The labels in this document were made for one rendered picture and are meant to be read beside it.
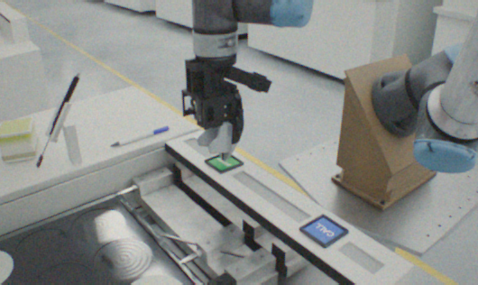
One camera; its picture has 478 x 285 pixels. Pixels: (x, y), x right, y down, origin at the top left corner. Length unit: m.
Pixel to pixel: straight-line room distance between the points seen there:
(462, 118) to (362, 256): 0.27
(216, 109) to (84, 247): 0.33
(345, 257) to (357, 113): 0.40
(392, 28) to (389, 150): 2.93
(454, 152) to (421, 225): 0.27
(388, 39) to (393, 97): 2.95
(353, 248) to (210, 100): 0.33
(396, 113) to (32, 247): 0.76
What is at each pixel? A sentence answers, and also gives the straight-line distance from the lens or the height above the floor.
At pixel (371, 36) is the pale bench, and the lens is 3.69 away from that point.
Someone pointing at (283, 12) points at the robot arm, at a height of 1.27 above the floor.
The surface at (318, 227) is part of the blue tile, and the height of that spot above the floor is 0.96.
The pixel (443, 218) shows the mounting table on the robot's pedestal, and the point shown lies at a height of 0.82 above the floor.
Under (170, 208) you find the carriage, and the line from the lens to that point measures 0.85.
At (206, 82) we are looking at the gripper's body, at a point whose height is 1.14.
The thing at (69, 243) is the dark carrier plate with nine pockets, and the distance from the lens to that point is 0.78.
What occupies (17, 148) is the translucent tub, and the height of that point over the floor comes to 1.00.
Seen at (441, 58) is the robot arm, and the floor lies 1.17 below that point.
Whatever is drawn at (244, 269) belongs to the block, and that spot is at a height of 0.91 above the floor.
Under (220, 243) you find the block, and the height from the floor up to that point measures 0.91.
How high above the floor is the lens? 1.39
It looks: 29 degrees down
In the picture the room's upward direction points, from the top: straight up
